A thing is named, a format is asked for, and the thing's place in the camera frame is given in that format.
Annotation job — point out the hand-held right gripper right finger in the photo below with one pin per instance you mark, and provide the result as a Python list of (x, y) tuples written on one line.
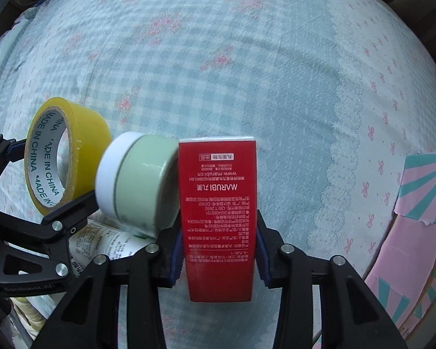
[(262, 261)]

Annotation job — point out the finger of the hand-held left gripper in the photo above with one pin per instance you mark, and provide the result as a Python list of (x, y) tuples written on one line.
[(16, 148), (63, 221)]

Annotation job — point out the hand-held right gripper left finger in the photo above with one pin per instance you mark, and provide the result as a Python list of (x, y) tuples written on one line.
[(176, 261)]

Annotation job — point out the red cosmetic box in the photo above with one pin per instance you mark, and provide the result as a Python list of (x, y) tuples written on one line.
[(218, 218)]

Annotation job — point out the yellow packing tape roll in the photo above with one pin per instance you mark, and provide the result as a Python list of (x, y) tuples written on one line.
[(87, 131)]

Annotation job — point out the green jar with white lid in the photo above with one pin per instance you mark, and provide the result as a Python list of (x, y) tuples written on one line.
[(145, 185)]

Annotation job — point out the pale crumpled bag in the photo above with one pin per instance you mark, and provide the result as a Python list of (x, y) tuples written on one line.
[(27, 314)]

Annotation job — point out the white printed bottle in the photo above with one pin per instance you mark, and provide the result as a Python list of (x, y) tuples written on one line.
[(105, 243)]

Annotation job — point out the pink and teal cardboard box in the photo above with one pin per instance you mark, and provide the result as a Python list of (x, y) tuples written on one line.
[(407, 254)]

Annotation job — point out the checked floral bedsheet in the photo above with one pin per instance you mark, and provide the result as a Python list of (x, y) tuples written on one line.
[(221, 80)]

